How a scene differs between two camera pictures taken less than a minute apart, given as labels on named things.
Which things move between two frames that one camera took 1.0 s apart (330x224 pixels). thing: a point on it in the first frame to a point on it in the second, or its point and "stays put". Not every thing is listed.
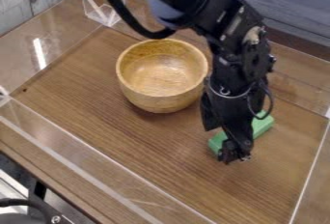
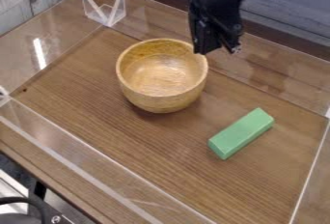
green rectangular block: [261, 125] stays put
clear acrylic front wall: [83, 174] stays put
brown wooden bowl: [162, 73] stays put
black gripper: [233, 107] to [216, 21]
